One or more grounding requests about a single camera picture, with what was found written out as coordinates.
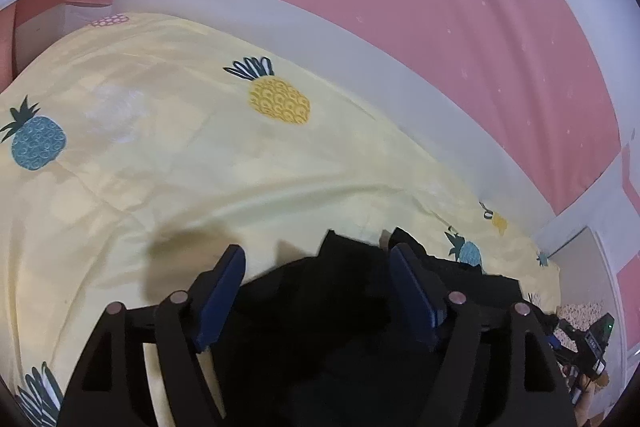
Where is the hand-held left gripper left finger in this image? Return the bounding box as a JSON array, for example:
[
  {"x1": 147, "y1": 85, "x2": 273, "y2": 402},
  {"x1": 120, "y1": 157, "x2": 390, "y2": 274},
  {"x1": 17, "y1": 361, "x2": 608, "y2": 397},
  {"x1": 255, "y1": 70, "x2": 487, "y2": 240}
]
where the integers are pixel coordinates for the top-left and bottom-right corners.
[{"x1": 57, "y1": 244, "x2": 247, "y2": 427}]

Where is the floral brown pillow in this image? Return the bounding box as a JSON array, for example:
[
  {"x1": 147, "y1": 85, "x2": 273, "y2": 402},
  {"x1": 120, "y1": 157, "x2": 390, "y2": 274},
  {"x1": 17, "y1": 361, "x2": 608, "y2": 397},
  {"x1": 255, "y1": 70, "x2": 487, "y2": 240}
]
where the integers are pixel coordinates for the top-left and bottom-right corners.
[{"x1": 557, "y1": 301, "x2": 607, "y2": 325}]

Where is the person's right hand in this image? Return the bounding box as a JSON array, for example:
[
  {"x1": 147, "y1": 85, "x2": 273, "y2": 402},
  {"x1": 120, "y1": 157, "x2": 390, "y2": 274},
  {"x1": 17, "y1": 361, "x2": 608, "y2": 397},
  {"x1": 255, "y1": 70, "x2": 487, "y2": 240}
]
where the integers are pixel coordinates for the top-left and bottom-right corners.
[{"x1": 562, "y1": 364, "x2": 610, "y2": 427}]

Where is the black long coat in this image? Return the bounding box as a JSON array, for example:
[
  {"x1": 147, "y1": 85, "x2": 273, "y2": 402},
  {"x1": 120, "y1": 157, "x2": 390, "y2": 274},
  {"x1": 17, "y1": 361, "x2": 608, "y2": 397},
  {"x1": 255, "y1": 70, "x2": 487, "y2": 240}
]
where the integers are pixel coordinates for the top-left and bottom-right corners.
[{"x1": 210, "y1": 227, "x2": 551, "y2": 427}]

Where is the white bed headboard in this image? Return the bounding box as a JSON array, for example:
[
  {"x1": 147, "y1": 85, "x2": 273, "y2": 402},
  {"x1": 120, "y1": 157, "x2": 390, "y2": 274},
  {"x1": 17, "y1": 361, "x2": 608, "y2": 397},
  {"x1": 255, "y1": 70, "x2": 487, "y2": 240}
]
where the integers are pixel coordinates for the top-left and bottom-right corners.
[{"x1": 552, "y1": 227, "x2": 628, "y2": 358}]

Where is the yellow pineapple print bedsheet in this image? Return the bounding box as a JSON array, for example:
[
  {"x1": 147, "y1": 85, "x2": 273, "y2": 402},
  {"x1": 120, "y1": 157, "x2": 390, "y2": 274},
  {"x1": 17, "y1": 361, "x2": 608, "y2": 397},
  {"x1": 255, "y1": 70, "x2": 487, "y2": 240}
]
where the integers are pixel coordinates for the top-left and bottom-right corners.
[{"x1": 0, "y1": 12, "x2": 562, "y2": 427}]

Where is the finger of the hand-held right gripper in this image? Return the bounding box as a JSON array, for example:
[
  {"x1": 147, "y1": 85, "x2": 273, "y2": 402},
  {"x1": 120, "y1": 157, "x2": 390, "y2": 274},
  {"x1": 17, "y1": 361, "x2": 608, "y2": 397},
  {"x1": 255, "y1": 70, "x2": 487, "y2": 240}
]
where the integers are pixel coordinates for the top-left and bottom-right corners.
[{"x1": 544, "y1": 312, "x2": 577, "y2": 354}]

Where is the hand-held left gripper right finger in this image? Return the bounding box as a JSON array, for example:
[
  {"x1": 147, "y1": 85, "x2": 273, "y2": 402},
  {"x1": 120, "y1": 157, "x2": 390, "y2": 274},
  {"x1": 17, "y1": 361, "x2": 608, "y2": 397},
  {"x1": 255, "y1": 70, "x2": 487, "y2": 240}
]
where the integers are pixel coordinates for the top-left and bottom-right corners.
[{"x1": 389, "y1": 243, "x2": 576, "y2": 427}]

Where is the white bed side board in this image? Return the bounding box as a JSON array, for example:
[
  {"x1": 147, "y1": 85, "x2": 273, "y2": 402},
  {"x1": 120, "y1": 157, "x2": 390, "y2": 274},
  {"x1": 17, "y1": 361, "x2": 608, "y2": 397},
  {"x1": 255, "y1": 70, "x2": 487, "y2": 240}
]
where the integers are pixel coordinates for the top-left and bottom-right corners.
[{"x1": 112, "y1": 0, "x2": 557, "y2": 219}]

